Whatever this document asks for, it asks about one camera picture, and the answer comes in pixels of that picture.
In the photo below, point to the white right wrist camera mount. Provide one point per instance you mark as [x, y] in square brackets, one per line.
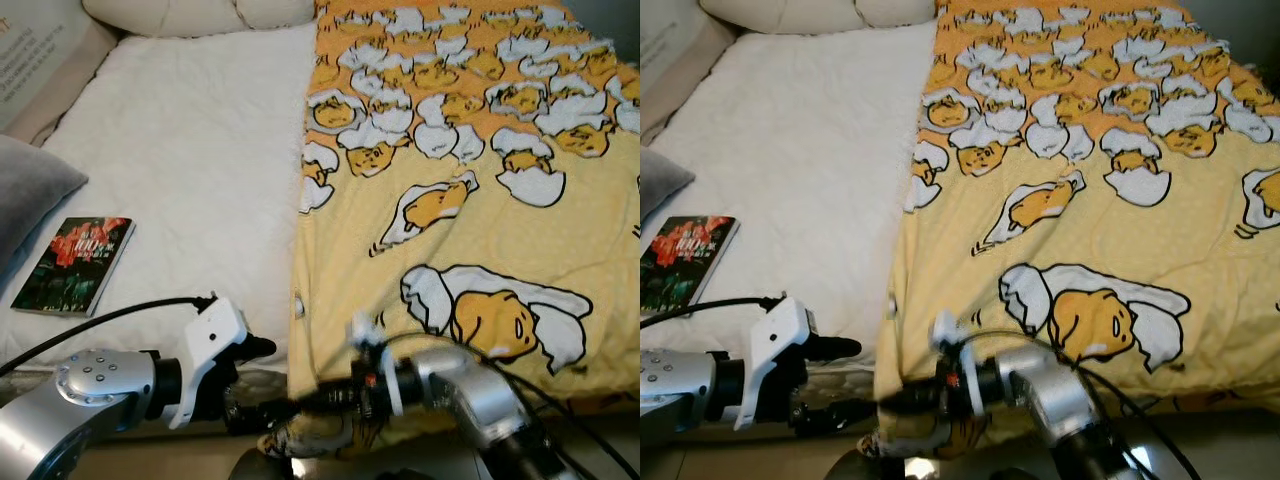
[365, 330]
[945, 328]

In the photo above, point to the printed beige headboard cushion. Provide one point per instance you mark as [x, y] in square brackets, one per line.
[35, 60]
[665, 50]

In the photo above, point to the grey pillow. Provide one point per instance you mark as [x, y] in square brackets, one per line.
[660, 185]
[30, 190]

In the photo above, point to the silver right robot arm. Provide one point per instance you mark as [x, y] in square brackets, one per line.
[470, 385]
[1040, 380]

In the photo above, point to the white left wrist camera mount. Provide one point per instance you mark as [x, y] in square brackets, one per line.
[210, 340]
[780, 340]

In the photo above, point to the grey quilted bed base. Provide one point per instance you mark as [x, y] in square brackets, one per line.
[850, 380]
[262, 382]

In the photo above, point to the dark book red cover print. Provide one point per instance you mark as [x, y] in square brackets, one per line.
[685, 260]
[75, 265]

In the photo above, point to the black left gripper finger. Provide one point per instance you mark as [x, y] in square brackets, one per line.
[838, 349]
[835, 415]
[258, 349]
[260, 415]

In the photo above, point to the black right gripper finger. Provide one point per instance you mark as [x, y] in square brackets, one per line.
[910, 400]
[320, 400]

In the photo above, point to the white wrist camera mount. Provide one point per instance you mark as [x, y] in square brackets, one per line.
[210, 340]
[365, 330]
[945, 328]
[780, 340]

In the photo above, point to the beige long bolster pillow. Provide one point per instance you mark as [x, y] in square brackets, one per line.
[170, 15]
[780, 12]

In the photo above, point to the yellow egg cartoon blanket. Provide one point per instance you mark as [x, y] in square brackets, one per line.
[1100, 170]
[480, 170]

